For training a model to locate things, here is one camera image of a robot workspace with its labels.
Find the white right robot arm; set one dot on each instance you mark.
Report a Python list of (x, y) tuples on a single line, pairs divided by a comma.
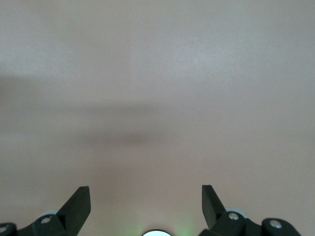
[(155, 233)]

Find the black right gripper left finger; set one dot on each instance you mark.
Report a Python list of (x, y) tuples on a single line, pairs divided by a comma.
[(71, 216)]

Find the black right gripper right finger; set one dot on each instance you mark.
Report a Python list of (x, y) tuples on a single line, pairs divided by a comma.
[(214, 211)]

